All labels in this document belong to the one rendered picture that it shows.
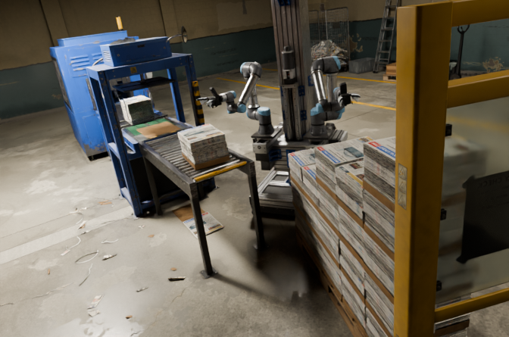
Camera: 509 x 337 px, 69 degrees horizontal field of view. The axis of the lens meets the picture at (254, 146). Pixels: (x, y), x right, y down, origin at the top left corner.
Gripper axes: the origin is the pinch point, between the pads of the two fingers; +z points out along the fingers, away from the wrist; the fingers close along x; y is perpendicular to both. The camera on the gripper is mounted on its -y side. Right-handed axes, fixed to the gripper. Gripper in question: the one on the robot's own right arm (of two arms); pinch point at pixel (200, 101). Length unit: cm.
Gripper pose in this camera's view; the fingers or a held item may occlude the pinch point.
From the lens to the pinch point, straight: 310.6
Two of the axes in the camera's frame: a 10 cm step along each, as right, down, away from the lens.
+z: -7.5, 3.1, -5.8
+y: 0.3, 9.0, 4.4
